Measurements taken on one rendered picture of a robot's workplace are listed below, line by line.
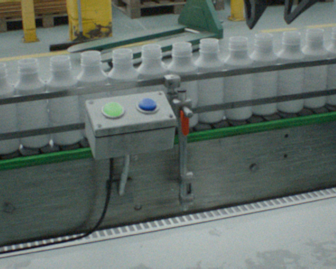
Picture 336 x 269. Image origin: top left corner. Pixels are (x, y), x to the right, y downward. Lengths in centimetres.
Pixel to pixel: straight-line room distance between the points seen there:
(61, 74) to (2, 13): 537
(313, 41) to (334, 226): 172
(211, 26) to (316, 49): 437
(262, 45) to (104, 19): 458
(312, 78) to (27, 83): 59
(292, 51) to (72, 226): 56
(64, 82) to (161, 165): 25
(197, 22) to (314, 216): 312
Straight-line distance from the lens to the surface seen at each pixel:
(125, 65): 130
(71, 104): 129
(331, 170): 153
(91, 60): 129
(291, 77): 143
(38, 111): 129
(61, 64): 127
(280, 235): 298
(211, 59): 136
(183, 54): 133
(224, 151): 139
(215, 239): 293
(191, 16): 598
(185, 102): 126
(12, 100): 126
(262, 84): 141
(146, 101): 117
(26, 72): 128
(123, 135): 114
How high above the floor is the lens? 151
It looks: 22 degrees down
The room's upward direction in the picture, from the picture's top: 1 degrees counter-clockwise
